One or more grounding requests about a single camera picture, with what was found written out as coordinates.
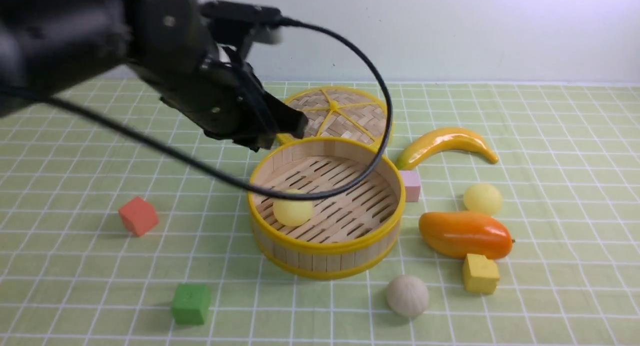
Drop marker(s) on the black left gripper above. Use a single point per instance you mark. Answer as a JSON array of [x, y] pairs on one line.
[[210, 84]]

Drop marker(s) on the yellow bun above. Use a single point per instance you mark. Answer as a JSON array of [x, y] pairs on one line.
[[483, 198], [292, 213]]

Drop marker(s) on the white bun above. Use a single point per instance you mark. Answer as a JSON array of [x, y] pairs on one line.
[[407, 296]]

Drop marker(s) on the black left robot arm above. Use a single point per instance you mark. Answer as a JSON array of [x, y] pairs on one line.
[[49, 46]]

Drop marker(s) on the woven bamboo steamer lid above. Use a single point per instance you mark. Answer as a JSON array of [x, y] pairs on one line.
[[340, 111]]

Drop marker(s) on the bamboo steamer tray yellow rim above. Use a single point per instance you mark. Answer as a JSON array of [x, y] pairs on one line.
[[348, 233]]

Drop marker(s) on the pink foam cube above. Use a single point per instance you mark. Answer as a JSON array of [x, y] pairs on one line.
[[412, 184]]

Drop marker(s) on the red foam cube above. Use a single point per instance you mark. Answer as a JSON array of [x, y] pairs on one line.
[[138, 216]]

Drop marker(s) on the yellow plastic banana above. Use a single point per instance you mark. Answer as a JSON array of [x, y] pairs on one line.
[[444, 140]]

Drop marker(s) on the green checkered tablecloth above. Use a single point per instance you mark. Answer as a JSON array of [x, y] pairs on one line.
[[73, 275]]

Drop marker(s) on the green foam cube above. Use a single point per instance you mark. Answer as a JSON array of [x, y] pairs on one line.
[[190, 304]]

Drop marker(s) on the orange plastic mango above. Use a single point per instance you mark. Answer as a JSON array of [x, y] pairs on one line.
[[457, 234]]

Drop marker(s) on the yellow foam cube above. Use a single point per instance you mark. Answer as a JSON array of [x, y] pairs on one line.
[[480, 275]]

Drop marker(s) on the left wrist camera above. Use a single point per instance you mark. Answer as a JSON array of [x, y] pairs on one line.
[[240, 25]]

